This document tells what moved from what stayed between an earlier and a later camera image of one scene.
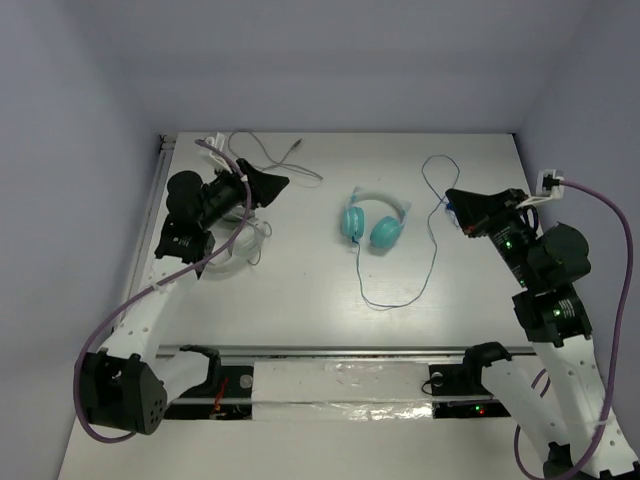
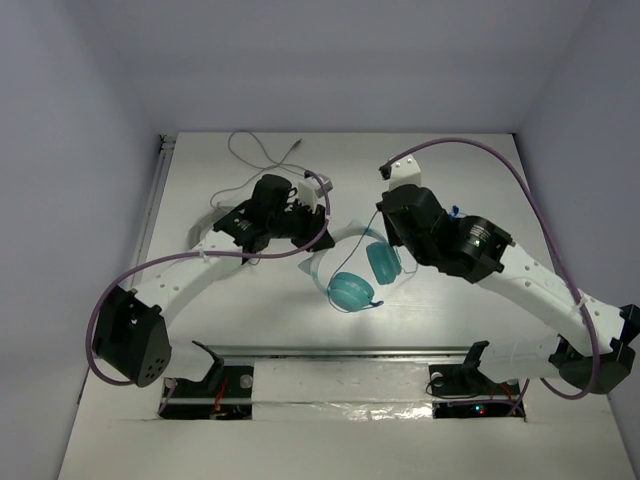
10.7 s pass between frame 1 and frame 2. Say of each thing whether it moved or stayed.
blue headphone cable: moved
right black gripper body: moved
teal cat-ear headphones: moved
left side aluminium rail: stayed
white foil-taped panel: stayed
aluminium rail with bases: stayed
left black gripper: moved
